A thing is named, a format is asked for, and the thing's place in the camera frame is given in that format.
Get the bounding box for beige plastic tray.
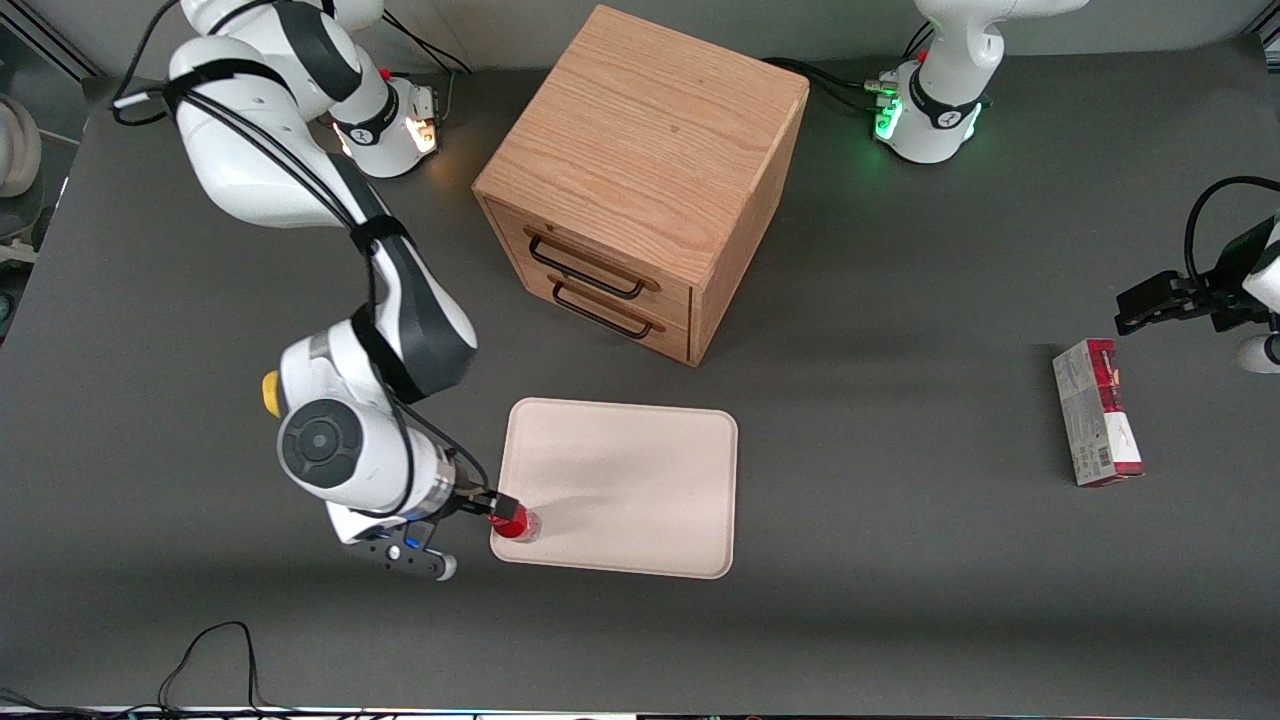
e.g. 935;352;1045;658
489;397;739;580

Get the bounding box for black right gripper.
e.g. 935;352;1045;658
440;478;522;527

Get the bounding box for red coke bottle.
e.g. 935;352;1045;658
489;505;542;544

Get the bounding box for white round object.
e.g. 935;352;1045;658
0;93;44;199

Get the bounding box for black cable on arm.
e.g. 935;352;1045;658
110;0;493;497
1184;176;1280;291

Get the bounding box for short black drawer handle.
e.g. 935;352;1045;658
547;274;667;341

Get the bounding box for black cables at right base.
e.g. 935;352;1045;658
383;8;473;123

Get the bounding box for red and grey carton box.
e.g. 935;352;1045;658
1052;338;1146;488

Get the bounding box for black cables at left base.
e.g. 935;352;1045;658
763;55;893;115

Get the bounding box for long black drawer handle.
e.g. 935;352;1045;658
526;228;662;301

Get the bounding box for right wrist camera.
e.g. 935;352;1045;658
338;518;460;584

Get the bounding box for aluminium frame rail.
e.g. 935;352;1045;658
0;0;105;81

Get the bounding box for wooden drawer with short handle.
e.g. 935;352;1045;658
515;265;693;364

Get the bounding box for wooden drawer with long handle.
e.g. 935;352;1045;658
486;198;694;323

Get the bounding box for black cable at table edge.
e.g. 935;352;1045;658
0;620;401;719

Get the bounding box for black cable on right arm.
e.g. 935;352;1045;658
110;0;493;497

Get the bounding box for wooden drawer cabinet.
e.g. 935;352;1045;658
472;4;811;368

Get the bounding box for black cables at base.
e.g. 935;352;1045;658
383;8;473;123
763;55;893;115

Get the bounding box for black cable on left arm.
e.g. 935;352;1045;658
1184;176;1280;291

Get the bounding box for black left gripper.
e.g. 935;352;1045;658
1114;218;1277;336

